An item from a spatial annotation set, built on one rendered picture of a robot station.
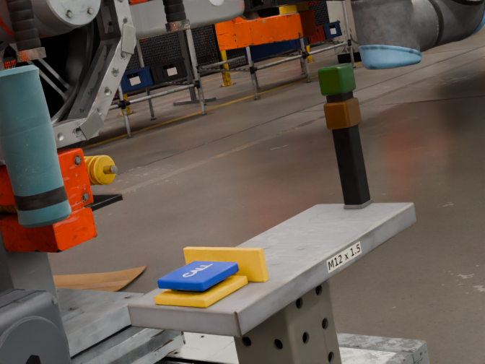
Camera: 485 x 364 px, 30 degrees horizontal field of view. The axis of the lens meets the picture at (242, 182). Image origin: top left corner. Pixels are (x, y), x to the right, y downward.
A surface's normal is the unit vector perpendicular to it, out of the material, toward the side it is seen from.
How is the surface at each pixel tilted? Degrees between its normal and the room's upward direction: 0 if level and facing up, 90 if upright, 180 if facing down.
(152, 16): 90
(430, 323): 0
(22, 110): 88
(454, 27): 110
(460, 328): 0
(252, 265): 90
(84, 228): 90
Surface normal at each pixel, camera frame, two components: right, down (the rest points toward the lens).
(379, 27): -0.29, 0.26
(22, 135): 0.14, 0.19
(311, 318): 0.78, -0.03
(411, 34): 0.59, 0.06
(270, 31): -0.60, 0.26
